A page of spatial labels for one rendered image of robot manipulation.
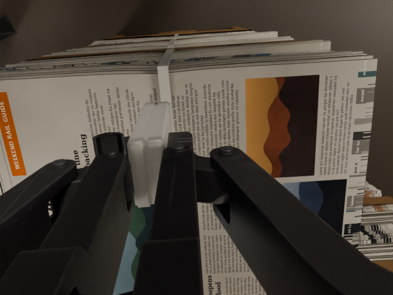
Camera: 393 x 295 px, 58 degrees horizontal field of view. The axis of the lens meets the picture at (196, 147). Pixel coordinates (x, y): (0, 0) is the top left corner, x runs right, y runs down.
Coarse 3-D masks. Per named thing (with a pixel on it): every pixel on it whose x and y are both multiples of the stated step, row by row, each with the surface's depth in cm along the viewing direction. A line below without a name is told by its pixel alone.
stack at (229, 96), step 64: (64, 64) 39; (128, 64) 34; (192, 64) 32; (256, 64) 30; (320, 64) 30; (0, 128) 31; (64, 128) 31; (128, 128) 31; (192, 128) 31; (256, 128) 32; (320, 128) 32; (0, 192) 33; (320, 192) 34; (128, 256) 36
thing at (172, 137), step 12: (180, 132) 17; (168, 144) 16; (192, 144) 16; (204, 168) 13; (204, 180) 13; (216, 180) 13; (204, 192) 13; (216, 192) 13; (228, 192) 13; (228, 204) 13
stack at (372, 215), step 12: (372, 192) 88; (372, 204) 85; (384, 204) 84; (372, 216) 80; (384, 216) 79; (360, 228) 75; (372, 228) 74; (384, 228) 74; (360, 240) 71; (372, 240) 70; (384, 240) 70; (372, 252) 68; (384, 252) 67
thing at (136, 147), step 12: (144, 108) 19; (144, 120) 17; (132, 132) 16; (144, 132) 15; (132, 144) 14; (144, 144) 14; (132, 156) 14; (144, 156) 14; (132, 168) 14; (144, 168) 14; (144, 180) 15; (144, 192) 15; (144, 204) 15
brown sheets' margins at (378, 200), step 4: (388, 196) 86; (364, 200) 84; (368, 200) 84; (372, 200) 84; (376, 200) 84; (380, 200) 84; (384, 200) 84; (388, 200) 84; (392, 200) 84; (364, 204) 82; (368, 204) 82
